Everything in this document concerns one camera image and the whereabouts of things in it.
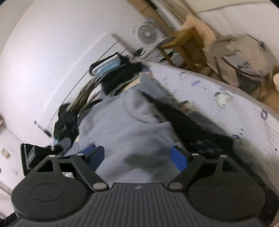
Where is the wooden bedside table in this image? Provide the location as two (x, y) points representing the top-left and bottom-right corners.
(157, 27), (206, 72)

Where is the beige bag on floor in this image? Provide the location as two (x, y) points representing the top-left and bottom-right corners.
(203, 34), (276, 94)

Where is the dark dotted folded garment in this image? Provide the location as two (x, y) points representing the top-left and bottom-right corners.
(142, 93), (234, 156)

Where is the grey quilted bedspread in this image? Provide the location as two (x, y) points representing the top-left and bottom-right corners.
(120, 75), (174, 106)

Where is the stack of folded clothes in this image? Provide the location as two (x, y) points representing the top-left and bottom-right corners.
(89, 52), (143, 95)

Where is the white fan heater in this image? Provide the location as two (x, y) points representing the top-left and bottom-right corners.
(131, 21), (165, 50)

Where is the white patterned mattress side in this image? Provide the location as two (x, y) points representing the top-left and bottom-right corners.
(147, 62), (278, 190)

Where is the black clothes pile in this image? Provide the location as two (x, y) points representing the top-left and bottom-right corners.
(53, 103), (78, 145)

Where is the grey sweatshirt with dark collar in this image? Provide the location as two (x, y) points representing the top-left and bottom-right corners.
(67, 90), (181, 185)

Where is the brown folded garment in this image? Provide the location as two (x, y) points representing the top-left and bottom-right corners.
(66, 79), (96, 113)

